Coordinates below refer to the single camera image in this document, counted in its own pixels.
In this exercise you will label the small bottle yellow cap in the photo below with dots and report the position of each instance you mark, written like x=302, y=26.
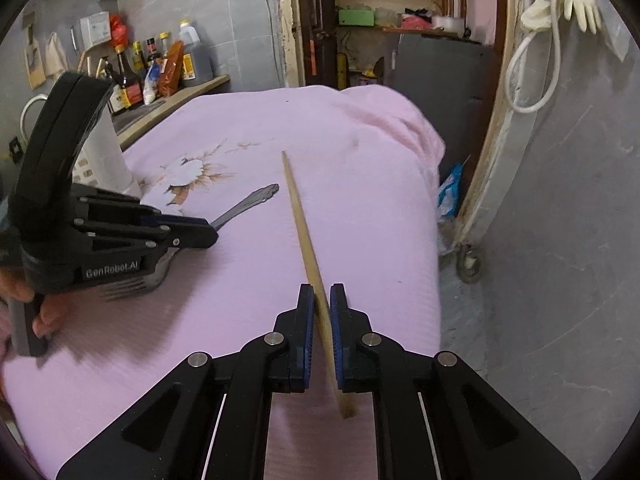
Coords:
x=164, y=47

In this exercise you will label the pink blanket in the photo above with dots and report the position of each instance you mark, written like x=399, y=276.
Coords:
x=375, y=200

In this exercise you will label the wooden cabinet edge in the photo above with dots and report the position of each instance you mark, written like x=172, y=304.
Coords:
x=495, y=110

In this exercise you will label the white utensil holder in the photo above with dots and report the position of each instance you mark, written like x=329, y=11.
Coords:
x=107, y=160

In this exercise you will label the wooden chopstick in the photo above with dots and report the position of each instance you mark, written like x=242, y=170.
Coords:
x=305, y=240

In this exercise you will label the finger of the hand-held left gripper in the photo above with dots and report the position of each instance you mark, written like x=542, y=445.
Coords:
x=170, y=219
x=195, y=235

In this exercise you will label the grey board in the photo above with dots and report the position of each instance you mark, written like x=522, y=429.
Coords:
x=440, y=70

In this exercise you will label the green box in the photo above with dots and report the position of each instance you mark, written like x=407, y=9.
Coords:
x=356, y=17

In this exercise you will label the wooden door frame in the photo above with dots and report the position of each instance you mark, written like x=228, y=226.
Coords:
x=292, y=35

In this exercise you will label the dark brown door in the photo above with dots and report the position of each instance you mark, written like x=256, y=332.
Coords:
x=322, y=10

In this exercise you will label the yellow canister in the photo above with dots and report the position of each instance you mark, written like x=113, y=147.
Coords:
x=342, y=70

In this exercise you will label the red plastic bag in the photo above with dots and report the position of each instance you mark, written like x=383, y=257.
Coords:
x=118, y=32

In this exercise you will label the white wall box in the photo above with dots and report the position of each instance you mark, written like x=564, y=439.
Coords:
x=95, y=30

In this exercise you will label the person's left hand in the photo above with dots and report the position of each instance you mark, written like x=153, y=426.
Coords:
x=52, y=317

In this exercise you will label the dark bottle black cap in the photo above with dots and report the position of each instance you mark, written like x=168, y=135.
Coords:
x=151, y=52

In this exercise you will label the white rubber glove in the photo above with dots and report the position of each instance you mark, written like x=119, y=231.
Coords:
x=582, y=2

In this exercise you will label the large brown jug yellow cap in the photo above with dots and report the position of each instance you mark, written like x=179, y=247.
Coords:
x=195, y=60

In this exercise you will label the dark sauce bottle red label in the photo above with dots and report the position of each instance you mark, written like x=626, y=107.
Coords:
x=127, y=85

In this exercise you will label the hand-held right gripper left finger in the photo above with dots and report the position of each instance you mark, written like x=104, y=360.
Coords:
x=309, y=330

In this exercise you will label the steel fork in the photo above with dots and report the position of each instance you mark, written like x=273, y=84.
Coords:
x=245, y=202

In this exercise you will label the orange packet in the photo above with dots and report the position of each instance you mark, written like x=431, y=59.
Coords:
x=172, y=72

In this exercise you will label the hanging wooden board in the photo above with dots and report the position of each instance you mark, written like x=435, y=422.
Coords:
x=32, y=60

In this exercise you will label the dark bottle yellow label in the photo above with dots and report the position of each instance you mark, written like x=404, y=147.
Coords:
x=137, y=60

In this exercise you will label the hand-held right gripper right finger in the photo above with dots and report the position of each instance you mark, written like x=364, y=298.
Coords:
x=336, y=335

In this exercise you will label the pink bag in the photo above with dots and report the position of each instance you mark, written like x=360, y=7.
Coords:
x=412, y=22

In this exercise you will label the blue plastic bag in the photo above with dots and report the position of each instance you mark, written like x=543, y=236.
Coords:
x=450, y=190

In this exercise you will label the hanging beige bag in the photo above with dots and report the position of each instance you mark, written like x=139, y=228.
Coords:
x=56, y=52

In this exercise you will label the caster wheel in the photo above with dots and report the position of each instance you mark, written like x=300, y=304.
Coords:
x=469, y=265

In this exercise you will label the white packet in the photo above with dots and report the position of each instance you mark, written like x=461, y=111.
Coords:
x=151, y=87

